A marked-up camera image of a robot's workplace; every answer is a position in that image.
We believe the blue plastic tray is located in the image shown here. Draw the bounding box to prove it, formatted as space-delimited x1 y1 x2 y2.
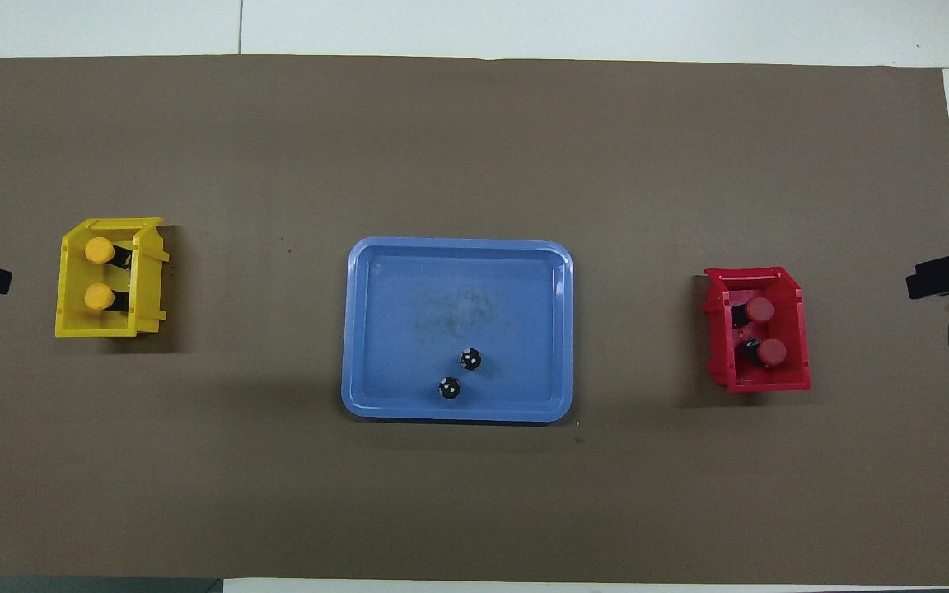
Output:
341 237 574 423

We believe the yellow plastic parts bin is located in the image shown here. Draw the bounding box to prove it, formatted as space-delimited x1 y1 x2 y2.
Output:
54 217 171 339

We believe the brown paper table mat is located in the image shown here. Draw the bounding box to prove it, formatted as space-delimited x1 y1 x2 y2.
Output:
0 54 949 587

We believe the yellow push button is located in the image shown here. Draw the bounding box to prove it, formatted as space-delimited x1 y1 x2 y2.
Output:
83 282 131 314
83 237 133 271

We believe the red push button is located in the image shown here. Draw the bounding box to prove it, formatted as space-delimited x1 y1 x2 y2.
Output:
738 338 788 368
730 296 775 329

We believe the red plastic parts bin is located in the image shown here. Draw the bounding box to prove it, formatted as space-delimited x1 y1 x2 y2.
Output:
703 266 812 394

